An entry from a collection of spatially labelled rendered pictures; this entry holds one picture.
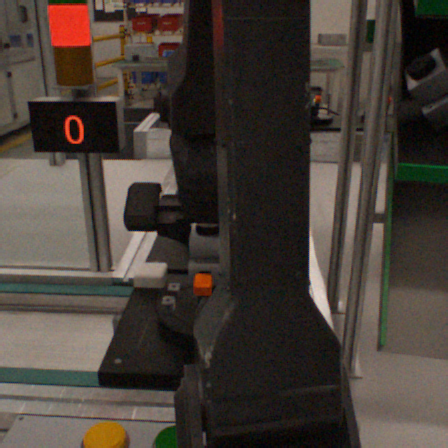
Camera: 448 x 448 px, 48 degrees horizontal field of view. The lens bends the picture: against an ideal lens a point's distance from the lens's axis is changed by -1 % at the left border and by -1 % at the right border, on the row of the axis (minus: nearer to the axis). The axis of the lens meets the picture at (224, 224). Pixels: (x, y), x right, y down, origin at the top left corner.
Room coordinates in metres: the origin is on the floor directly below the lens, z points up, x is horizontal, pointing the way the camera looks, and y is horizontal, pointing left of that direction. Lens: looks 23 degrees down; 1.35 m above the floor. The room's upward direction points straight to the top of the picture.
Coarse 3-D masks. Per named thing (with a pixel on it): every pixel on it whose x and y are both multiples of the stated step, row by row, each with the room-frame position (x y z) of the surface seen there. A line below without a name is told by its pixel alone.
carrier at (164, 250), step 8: (160, 240) 0.83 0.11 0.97; (168, 240) 0.83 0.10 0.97; (152, 248) 0.80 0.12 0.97; (160, 248) 0.80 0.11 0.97; (168, 248) 0.80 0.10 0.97; (176, 248) 0.80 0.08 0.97; (184, 248) 0.80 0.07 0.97; (152, 256) 0.77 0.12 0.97; (160, 256) 0.77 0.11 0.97; (168, 256) 0.77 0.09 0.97; (176, 256) 0.77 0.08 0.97; (184, 256) 0.77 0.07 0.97; (168, 264) 0.74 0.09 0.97; (176, 264) 0.74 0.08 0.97; (184, 264) 0.74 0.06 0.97; (168, 272) 0.72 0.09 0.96; (176, 272) 0.72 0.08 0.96; (184, 272) 0.72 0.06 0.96
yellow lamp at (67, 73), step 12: (60, 48) 0.69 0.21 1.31; (72, 48) 0.69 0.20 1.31; (84, 48) 0.70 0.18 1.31; (60, 60) 0.69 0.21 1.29; (72, 60) 0.69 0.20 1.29; (84, 60) 0.70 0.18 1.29; (60, 72) 0.69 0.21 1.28; (72, 72) 0.69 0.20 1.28; (84, 72) 0.69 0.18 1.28; (60, 84) 0.69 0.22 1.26; (72, 84) 0.69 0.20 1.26; (84, 84) 0.69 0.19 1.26
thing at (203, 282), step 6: (198, 276) 0.51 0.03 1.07; (204, 276) 0.51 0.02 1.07; (210, 276) 0.51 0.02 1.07; (198, 282) 0.50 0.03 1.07; (204, 282) 0.50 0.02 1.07; (210, 282) 0.50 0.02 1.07; (198, 288) 0.50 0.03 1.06; (204, 288) 0.50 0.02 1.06; (210, 288) 0.50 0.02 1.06; (198, 294) 0.50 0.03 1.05; (204, 294) 0.50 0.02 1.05; (210, 294) 0.50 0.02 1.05; (198, 300) 0.51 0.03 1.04
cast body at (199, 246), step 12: (192, 228) 0.59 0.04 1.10; (204, 228) 0.57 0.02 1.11; (216, 228) 0.57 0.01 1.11; (192, 240) 0.56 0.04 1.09; (204, 240) 0.56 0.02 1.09; (216, 240) 0.56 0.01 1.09; (192, 252) 0.56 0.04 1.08; (204, 252) 0.56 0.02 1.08; (216, 252) 0.56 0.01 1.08; (192, 264) 0.55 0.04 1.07; (204, 264) 0.55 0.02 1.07; (216, 264) 0.55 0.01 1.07; (192, 276) 0.55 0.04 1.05; (216, 276) 0.55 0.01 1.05
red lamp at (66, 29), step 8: (56, 8) 0.69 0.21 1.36; (64, 8) 0.69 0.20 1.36; (72, 8) 0.69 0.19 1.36; (80, 8) 0.70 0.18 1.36; (56, 16) 0.69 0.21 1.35; (64, 16) 0.69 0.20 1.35; (72, 16) 0.69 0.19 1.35; (80, 16) 0.70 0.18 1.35; (56, 24) 0.69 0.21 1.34; (64, 24) 0.69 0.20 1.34; (72, 24) 0.69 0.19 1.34; (80, 24) 0.69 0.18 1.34; (88, 24) 0.71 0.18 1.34; (56, 32) 0.69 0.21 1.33; (64, 32) 0.69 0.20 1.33; (72, 32) 0.69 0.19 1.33; (80, 32) 0.69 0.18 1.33; (88, 32) 0.71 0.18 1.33; (56, 40) 0.69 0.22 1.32; (64, 40) 0.69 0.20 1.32; (72, 40) 0.69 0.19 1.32; (80, 40) 0.69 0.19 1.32; (88, 40) 0.71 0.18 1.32
